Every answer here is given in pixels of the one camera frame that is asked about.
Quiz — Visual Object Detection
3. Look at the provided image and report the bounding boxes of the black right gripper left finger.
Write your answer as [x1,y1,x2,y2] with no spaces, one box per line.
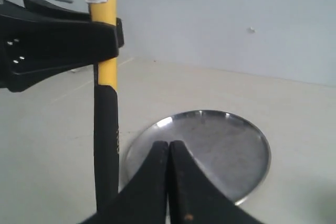
[83,141,169,224]

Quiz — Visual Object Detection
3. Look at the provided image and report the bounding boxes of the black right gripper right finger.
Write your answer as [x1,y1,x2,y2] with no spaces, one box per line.
[169,141,261,224]

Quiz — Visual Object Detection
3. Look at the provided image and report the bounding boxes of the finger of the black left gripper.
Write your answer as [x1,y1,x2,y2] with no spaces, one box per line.
[1,0,119,92]
[23,0,90,21]

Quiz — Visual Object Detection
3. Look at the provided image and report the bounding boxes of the black yellow claw hammer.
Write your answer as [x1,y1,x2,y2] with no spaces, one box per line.
[53,0,121,209]

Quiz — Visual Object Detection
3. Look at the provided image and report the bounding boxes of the round stainless steel plate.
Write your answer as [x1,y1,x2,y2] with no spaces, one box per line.
[121,110,271,205]

